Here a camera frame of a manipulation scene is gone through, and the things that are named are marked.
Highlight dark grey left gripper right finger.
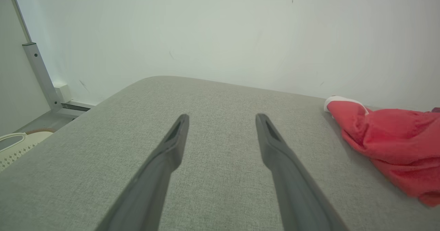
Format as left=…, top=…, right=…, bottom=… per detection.
left=255, top=113, right=349, bottom=231

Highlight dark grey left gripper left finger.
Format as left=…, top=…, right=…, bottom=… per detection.
left=96, top=113, right=190, bottom=231

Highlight red shorts with white stripe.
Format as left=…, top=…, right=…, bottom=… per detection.
left=324, top=96, right=440, bottom=207

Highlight white plastic block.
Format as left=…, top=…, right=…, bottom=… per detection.
left=53, top=83, right=73, bottom=104

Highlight cream perforated laundry basket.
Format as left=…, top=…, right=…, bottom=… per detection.
left=0, top=128, right=56, bottom=172

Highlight grey metal frame post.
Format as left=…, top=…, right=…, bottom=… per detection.
left=22, top=42, right=63, bottom=113

